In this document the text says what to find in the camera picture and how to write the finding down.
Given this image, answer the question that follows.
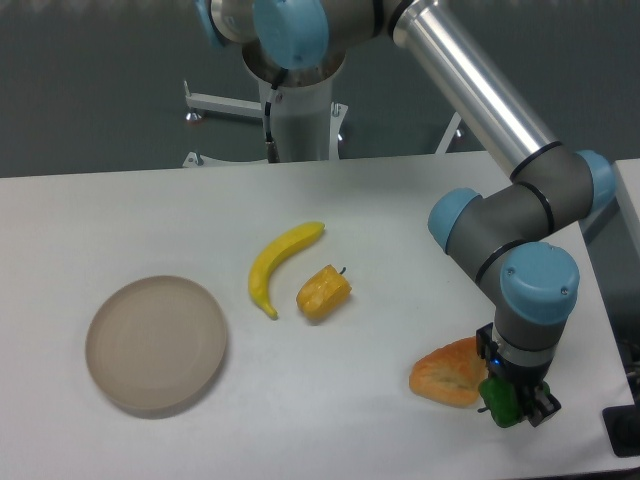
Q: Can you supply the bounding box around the black device at right edge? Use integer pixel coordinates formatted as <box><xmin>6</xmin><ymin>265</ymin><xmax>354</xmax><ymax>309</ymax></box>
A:
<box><xmin>602</xmin><ymin>405</ymin><xmax>639</xmax><ymax>458</ymax></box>

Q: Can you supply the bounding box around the yellow toy pepper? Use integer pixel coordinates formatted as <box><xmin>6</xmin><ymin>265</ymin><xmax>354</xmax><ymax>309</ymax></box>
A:
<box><xmin>296</xmin><ymin>265</ymin><xmax>352</xmax><ymax>321</ymax></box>

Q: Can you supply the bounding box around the orange bread pastry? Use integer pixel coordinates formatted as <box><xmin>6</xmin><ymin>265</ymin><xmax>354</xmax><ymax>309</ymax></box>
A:
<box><xmin>408</xmin><ymin>337</ymin><xmax>487</xmax><ymax>408</ymax></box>

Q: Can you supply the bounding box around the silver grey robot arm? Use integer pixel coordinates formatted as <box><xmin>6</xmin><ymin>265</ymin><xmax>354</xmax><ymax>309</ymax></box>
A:
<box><xmin>195</xmin><ymin>1</ymin><xmax>615</xmax><ymax>428</ymax></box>

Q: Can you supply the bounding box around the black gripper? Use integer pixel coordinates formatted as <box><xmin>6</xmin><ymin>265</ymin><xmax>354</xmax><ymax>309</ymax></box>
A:
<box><xmin>476</xmin><ymin>323</ymin><xmax>560</xmax><ymax>428</ymax></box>

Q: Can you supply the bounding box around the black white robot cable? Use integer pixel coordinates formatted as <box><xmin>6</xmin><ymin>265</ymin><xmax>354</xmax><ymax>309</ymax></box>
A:
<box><xmin>262</xmin><ymin>67</ymin><xmax>290</xmax><ymax>164</ymax></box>

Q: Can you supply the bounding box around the beige round plate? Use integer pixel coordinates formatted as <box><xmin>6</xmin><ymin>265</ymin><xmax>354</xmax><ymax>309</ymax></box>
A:
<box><xmin>85</xmin><ymin>275</ymin><xmax>228</xmax><ymax>418</ymax></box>

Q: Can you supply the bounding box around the yellow toy banana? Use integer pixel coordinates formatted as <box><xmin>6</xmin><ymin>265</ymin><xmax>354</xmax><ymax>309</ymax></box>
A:
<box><xmin>247</xmin><ymin>221</ymin><xmax>325</xmax><ymax>320</ymax></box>

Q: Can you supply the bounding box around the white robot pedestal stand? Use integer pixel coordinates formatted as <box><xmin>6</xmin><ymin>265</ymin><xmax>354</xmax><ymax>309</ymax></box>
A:
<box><xmin>181</xmin><ymin>79</ymin><xmax>466</xmax><ymax>169</ymax></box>

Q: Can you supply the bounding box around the green toy pepper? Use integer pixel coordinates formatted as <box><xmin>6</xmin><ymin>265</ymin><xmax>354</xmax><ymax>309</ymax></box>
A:
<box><xmin>482</xmin><ymin>377</ymin><xmax>527</xmax><ymax>428</ymax></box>

